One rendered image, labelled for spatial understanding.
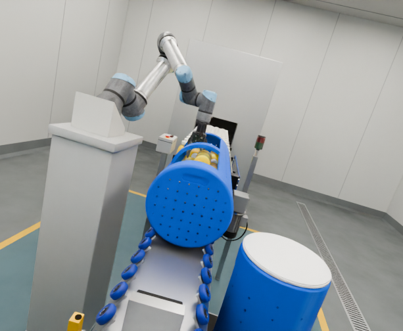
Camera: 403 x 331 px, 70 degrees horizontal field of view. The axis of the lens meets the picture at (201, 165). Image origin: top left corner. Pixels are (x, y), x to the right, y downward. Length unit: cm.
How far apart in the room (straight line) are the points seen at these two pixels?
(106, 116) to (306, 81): 498
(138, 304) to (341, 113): 577
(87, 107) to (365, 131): 549
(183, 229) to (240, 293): 26
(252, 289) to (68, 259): 99
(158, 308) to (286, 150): 556
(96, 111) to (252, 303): 100
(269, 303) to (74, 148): 100
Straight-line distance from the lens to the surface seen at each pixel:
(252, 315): 93
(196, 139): 145
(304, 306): 91
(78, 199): 143
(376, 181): 651
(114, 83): 149
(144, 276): 87
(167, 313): 56
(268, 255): 93
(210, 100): 145
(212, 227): 94
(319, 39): 611
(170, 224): 95
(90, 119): 140
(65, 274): 165
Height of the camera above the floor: 145
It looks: 14 degrees down
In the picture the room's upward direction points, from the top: 15 degrees clockwise
